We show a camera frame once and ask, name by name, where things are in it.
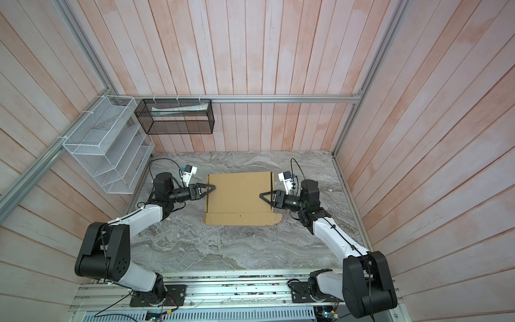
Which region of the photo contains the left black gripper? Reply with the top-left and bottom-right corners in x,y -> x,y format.
168,182 -> 215,203

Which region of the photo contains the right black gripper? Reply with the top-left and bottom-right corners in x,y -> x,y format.
262,191 -> 307,213

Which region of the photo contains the brown cardboard box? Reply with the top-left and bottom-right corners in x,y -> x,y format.
203,171 -> 282,226

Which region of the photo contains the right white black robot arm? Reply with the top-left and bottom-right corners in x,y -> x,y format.
260,179 -> 398,319

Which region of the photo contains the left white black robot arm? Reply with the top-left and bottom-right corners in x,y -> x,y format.
75,173 -> 216,306

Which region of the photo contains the white paper in basket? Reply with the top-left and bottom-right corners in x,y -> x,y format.
151,103 -> 209,117

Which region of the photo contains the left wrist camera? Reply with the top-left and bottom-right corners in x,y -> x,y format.
180,164 -> 197,187

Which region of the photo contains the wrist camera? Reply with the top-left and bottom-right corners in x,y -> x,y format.
180,164 -> 197,187
278,171 -> 296,195

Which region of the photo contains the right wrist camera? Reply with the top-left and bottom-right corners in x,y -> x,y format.
278,171 -> 296,195

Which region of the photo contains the black wire mesh basket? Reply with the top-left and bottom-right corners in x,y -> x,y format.
135,98 -> 215,135

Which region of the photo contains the white wire mesh shelf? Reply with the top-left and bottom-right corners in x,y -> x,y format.
63,96 -> 154,195

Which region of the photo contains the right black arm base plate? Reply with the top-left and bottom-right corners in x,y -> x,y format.
287,279 -> 339,304

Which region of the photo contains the aluminium frame rail front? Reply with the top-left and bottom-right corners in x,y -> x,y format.
68,268 -> 404,313

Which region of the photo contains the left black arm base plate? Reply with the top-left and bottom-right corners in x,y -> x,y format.
130,284 -> 187,307

